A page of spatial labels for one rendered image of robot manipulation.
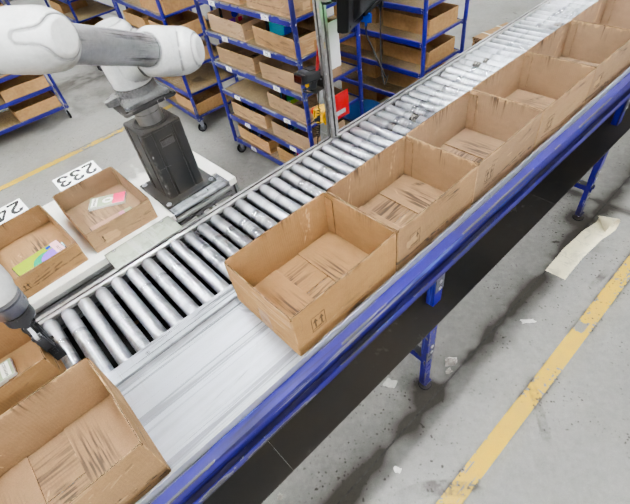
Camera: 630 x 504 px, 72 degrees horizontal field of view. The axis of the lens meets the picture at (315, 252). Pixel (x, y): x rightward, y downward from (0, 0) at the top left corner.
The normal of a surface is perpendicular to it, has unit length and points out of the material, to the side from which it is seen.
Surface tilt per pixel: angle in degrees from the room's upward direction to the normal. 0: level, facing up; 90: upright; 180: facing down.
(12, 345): 89
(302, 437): 0
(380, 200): 0
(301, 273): 0
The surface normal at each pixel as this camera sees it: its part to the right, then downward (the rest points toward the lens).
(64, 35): 0.94, 0.07
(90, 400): 0.67, 0.47
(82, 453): -0.11, -0.70
